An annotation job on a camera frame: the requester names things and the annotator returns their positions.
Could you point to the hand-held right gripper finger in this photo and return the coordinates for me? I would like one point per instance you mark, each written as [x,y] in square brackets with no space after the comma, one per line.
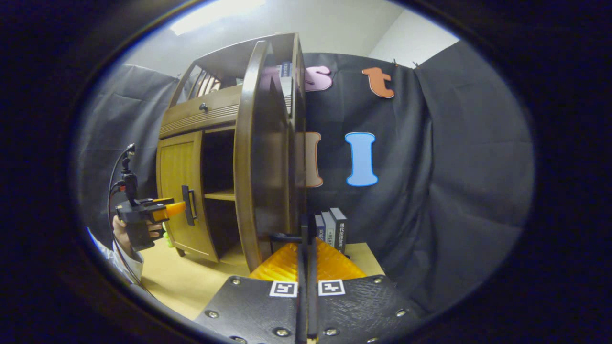
[302,306]
[313,306]

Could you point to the wooden shoe cabinet door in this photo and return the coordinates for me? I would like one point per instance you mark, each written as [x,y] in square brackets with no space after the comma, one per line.
[174,162]
[267,167]

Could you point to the wooden double-door shoe cabinet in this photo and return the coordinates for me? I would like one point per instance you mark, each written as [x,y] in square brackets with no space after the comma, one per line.
[215,112]

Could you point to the black book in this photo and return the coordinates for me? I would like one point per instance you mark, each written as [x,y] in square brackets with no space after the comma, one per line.
[339,229]

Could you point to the black backdrop cloth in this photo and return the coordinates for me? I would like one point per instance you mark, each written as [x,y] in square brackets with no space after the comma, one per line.
[454,167]

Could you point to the grey white book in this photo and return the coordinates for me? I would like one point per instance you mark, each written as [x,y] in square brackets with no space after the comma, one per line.
[329,229]

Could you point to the wooden cabinet inner shelf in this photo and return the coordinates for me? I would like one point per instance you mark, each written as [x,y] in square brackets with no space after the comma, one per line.
[222,195]

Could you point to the wooden cabinet drawer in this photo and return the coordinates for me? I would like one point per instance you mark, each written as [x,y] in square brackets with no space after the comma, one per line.
[220,107]

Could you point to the green plush toy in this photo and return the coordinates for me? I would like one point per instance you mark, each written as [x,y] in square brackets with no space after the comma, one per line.
[168,238]

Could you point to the thin dark blue book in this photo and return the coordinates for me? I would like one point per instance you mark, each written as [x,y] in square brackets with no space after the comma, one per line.
[319,230]

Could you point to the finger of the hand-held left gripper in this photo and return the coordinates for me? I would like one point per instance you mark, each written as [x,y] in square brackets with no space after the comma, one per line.
[172,210]
[158,201]

